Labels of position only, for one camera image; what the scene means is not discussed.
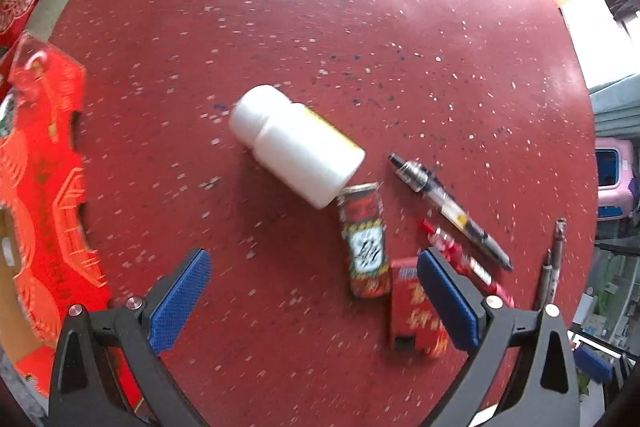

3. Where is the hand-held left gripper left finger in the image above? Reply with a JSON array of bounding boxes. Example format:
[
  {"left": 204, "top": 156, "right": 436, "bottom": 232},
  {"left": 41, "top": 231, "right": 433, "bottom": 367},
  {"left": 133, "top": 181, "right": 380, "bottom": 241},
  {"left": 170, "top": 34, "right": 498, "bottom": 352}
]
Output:
[{"left": 47, "top": 248, "right": 213, "bottom": 427}]

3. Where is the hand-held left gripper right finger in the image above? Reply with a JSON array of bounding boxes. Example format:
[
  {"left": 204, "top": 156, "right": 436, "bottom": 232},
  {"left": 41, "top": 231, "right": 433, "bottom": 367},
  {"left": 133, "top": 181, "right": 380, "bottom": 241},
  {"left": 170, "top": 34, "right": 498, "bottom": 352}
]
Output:
[{"left": 416, "top": 248, "right": 583, "bottom": 427}]

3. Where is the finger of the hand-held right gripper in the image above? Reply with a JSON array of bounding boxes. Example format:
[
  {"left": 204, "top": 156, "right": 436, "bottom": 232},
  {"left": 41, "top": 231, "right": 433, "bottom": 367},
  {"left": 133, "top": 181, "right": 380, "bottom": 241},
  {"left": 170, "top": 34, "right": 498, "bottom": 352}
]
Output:
[{"left": 574, "top": 347, "right": 614, "bottom": 384}]

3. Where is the small red printed box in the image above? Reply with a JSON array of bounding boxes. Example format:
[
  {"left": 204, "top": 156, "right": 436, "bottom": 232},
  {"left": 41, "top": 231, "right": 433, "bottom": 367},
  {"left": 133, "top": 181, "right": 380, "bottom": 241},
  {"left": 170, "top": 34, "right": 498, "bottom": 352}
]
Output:
[{"left": 390, "top": 257, "right": 448, "bottom": 360}]

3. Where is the red gel pen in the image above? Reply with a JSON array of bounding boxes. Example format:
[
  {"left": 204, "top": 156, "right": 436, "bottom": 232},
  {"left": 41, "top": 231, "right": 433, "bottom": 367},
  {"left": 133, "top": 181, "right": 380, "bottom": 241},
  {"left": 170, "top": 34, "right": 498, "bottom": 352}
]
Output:
[{"left": 417, "top": 218, "right": 516, "bottom": 308}]

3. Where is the clear black gel pen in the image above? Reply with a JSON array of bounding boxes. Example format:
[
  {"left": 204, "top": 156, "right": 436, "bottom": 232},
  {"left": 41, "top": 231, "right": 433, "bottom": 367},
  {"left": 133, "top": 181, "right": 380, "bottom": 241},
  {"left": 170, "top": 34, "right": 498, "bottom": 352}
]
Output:
[{"left": 388, "top": 153, "right": 515, "bottom": 272}]

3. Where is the small red printed can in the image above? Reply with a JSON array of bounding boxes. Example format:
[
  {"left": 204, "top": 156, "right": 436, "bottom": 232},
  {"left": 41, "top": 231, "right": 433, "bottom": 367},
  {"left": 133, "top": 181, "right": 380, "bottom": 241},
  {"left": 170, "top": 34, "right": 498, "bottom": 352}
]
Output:
[{"left": 336, "top": 182, "right": 392, "bottom": 299}]

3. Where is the white plastic pill bottle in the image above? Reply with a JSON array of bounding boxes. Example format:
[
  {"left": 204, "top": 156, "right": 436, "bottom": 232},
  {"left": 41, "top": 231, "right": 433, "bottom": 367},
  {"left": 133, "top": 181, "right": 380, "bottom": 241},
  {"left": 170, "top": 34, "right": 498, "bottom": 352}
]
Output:
[{"left": 229, "top": 85, "right": 366, "bottom": 210}]

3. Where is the pink pet carrier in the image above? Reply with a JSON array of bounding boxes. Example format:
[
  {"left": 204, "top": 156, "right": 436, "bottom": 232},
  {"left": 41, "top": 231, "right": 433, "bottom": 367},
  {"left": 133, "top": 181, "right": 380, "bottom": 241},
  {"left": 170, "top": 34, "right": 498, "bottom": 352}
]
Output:
[{"left": 595, "top": 138, "right": 640, "bottom": 221}]

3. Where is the large red gift box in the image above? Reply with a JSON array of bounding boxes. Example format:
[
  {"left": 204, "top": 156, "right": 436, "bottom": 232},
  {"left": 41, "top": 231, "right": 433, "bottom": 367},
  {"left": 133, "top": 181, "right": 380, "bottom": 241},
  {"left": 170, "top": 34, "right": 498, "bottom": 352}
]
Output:
[{"left": 0, "top": 32, "right": 141, "bottom": 408}]

